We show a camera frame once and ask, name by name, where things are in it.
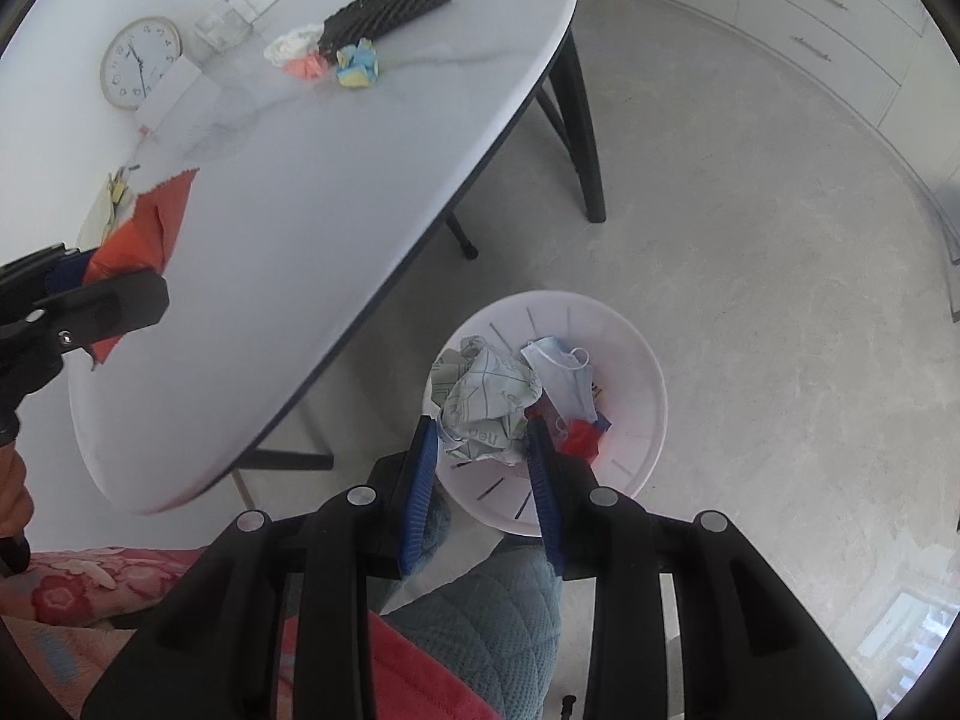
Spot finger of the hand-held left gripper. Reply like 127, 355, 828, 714
0, 243, 92, 295
30, 268, 170, 355

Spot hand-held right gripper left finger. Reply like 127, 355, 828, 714
81, 414, 451, 720

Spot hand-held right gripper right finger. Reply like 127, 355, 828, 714
523, 414, 878, 720

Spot orange snack wrapper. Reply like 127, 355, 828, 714
79, 169, 200, 368

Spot grey printed paper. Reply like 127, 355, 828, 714
424, 337, 542, 470

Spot blue face mask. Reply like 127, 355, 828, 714
521, 336, 601, 425

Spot pale pink waste bin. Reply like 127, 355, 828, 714
422, 290, 668, 539

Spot person's left hand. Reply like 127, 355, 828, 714
0, 442, 35, 541

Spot teal quilted pants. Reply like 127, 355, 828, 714
382, 495, 563, 720

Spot white folded card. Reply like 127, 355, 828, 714
133, 60, 203, 134

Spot red floral fleece garment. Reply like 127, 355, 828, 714
0, 547, 481, 720

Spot crumpled white tissue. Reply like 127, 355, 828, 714
264, 24, 322, 66

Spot white oval table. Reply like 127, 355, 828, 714
232, 30, 607, 511

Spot crumpled yellow and blue paper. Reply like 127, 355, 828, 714
335, 37, 382, 87

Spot black foam mesh sleeve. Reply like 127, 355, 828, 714
317, 0, 456, 57

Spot white drawer cabinet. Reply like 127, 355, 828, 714
600, 0, 960, 166

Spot round white wall clock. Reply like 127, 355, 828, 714
100, 17, 183, 110

